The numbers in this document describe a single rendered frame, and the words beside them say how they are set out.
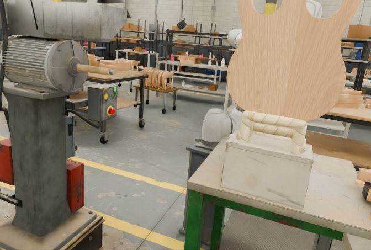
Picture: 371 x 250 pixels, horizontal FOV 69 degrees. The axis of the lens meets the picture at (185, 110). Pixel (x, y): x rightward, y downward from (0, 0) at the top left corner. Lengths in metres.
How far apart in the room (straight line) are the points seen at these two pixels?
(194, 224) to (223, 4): 11.79
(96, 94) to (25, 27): 0.47
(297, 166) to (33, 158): 1.28
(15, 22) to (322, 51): 1.34
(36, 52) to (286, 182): 1.20
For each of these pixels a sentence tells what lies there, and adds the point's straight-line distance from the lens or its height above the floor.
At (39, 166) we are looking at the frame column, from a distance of 1.64.
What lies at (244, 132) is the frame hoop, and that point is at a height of 1.14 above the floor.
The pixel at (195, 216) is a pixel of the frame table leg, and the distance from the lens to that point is 1.08.
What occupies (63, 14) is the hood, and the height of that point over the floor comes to 1.48.
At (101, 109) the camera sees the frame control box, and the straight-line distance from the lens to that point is 1.63.
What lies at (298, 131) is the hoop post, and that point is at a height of 1.18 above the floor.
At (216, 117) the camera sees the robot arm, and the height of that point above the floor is 0.94.
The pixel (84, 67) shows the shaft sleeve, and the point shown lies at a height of 1.26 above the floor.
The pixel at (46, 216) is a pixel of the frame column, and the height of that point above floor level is 0.40.
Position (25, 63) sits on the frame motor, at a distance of 1.48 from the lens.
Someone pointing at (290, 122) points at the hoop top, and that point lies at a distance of 0.89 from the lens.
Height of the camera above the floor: 1.41
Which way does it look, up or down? 14 degrees down
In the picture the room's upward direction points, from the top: 5 degrees clockwise
